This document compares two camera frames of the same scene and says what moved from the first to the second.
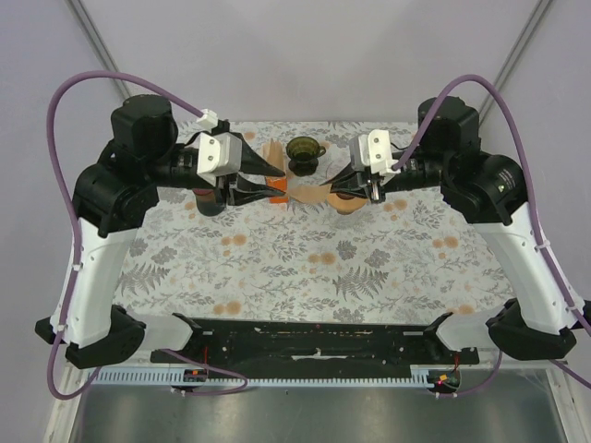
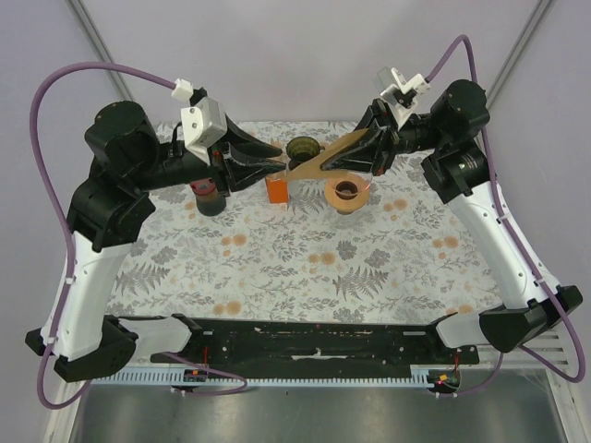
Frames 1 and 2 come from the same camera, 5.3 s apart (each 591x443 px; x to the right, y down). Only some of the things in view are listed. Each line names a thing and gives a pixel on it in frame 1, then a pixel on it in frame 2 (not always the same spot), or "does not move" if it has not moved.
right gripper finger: [347, 173] -> [365, 119]
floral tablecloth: [403, 255] does not move
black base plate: [328, 341] does not move
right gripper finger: [359, 187] -> [359, 156]
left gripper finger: [248, 192] -> [238, 172]
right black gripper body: [377, 191] -> [390, 139]
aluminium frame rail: [99, 41] does not move
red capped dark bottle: [210, 201] does not move
